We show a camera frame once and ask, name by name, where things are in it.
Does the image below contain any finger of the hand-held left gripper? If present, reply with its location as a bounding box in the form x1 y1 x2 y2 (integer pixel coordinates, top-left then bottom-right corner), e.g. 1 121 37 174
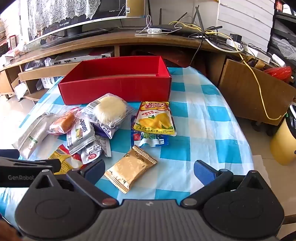
0 158 62 175
0 149 20 158

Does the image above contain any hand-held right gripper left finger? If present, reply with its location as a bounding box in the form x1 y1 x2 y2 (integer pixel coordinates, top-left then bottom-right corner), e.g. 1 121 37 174
30 159 119 207

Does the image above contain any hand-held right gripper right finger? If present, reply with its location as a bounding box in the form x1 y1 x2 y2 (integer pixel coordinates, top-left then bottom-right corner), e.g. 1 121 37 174
180 160 272 207

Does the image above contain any white packet red logo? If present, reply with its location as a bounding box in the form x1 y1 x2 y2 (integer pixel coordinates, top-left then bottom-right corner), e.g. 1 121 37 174
80 134 112 165

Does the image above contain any silver grey snack packet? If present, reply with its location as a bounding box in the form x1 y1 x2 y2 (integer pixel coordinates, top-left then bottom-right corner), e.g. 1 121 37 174
12 112 60 159

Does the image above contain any yellow red snack packet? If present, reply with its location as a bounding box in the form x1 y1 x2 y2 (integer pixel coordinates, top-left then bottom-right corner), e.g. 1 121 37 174
48 144 84 175

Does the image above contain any white wafer packet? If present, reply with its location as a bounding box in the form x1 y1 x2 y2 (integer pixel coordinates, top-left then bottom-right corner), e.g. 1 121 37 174
67 117 96 156

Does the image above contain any red cardboard box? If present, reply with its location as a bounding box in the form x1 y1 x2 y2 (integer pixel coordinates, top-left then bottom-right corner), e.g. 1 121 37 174
58 56 173 106

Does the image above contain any gold snack packet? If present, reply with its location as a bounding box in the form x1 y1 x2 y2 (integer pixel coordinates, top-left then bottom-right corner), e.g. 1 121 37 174
104 145 158 194

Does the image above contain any purple snack packet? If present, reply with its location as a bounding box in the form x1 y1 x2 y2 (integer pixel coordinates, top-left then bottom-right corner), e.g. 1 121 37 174
92 111 136 140

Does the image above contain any orange bread packet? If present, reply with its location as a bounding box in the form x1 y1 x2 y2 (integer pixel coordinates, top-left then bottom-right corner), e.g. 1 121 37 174
49 107 82 135

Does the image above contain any silver wrapped cake packet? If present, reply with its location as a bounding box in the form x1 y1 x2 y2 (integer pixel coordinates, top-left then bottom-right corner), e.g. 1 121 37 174
84 93 135 130

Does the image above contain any blue snack packet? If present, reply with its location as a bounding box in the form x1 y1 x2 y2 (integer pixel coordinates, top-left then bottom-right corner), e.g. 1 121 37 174
131 131 169 147

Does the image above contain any yellow dried mango packet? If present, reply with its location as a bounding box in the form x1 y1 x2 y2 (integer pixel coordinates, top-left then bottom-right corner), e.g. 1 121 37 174
131 101 176 137

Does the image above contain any white cardboard box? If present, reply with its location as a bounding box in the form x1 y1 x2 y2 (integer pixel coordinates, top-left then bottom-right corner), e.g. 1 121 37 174
42 76 63 90

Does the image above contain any yellow trash bin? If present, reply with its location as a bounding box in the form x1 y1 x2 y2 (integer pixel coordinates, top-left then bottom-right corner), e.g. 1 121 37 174
270 104 296 166

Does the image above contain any brown cardboard box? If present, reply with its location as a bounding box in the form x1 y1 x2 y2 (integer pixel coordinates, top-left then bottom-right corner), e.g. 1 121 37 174
218 59 296 127

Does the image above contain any clear plastic bag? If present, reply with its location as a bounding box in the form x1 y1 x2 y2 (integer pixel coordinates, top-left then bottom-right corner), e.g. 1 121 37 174
24 58 55 72

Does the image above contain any silver audio receiver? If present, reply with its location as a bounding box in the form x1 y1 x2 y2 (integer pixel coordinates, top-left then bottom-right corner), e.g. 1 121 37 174
54 52 111 65

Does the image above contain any red plastic bag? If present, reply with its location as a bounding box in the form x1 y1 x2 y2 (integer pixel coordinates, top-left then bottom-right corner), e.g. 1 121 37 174
264 66 292 82

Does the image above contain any wooden television stand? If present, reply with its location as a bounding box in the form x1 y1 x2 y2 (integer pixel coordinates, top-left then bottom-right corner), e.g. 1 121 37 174
0 30 245 102

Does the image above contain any white power strip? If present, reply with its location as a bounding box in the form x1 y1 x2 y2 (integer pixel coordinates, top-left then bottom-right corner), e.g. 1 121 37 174
227 38 286 66

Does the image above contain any black router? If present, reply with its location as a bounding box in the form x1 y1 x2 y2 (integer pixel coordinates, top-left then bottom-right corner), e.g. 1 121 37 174
148 5 223 35

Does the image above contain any white lace cloth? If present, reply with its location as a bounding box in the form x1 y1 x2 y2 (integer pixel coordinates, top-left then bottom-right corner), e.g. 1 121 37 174
26 0 102 40

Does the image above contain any black shelf rack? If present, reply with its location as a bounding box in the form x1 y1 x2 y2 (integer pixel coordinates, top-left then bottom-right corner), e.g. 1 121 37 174
266 0 296 61

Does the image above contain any television monitor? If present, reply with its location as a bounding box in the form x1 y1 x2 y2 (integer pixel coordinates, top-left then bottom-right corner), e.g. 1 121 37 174
20 0 146 50

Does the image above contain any brown framed board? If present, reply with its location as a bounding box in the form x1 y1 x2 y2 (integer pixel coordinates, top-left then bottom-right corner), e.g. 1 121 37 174
126 0 145 18

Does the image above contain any yellow cable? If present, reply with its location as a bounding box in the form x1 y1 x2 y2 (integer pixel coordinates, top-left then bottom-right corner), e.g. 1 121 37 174
169 21 287 121

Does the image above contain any thick white cable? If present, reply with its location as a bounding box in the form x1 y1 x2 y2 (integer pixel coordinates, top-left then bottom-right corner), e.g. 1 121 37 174
206 38 244 54

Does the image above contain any black cable bundle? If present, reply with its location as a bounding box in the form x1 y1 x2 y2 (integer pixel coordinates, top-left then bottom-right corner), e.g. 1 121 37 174
187 30 243 67

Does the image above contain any white charger cable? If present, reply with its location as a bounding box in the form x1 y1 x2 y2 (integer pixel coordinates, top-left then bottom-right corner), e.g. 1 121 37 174
135 15 183 36

